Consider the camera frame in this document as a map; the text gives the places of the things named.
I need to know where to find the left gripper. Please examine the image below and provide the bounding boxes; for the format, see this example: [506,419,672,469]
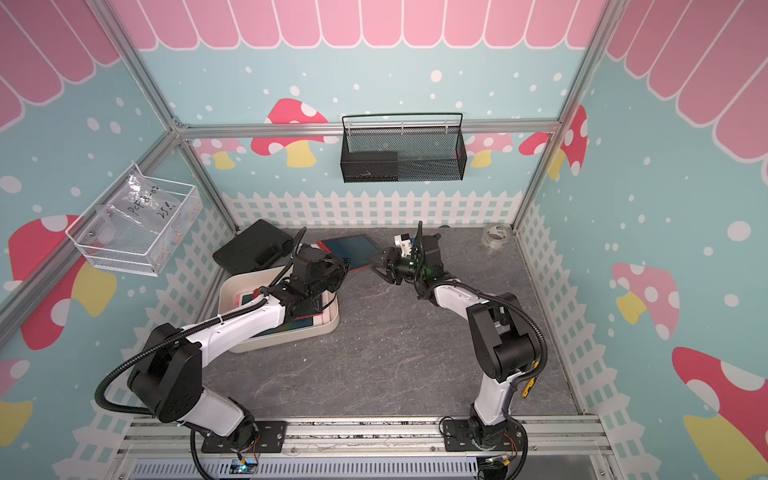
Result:
[308,252,353,300]

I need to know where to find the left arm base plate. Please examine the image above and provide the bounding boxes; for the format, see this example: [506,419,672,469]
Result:
[201,420,288,454]

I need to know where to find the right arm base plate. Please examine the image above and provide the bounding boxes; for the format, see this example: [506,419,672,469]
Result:
[438,417,528,452]

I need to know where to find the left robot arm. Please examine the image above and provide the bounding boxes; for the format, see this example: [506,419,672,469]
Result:
[94,244,350,452]

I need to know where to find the clear plastic bag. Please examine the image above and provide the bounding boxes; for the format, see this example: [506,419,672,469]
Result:
[89,173,180,253]

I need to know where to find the pink writing tablet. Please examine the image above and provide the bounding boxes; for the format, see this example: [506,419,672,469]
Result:
[255,292,335,338]

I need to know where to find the white wire wall basket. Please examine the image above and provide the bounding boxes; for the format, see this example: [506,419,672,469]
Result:
[65,164,203,277]

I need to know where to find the black mesh wall basket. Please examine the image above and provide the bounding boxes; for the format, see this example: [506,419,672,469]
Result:
[341,112,468,182]

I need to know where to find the yellow black pliers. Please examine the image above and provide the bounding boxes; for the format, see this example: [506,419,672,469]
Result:
[521,377,537,398]

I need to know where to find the clear tape roll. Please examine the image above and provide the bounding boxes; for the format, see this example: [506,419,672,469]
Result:
[481,224,513,250]

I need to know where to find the black case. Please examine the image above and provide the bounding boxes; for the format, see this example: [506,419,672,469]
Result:
[213,219,294,275]

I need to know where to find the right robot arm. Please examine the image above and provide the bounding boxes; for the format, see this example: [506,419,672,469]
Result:
[369,229,548,450]

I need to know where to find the cream plastic storage box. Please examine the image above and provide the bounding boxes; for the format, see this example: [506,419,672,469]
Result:
[218,267,339,353]

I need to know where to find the red writing tablet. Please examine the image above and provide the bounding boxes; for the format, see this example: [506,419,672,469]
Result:
[252,286,326,323]
[316,234,379,272]

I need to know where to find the black box in basket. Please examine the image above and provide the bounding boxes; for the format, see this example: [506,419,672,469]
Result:
[341,151,399,183]

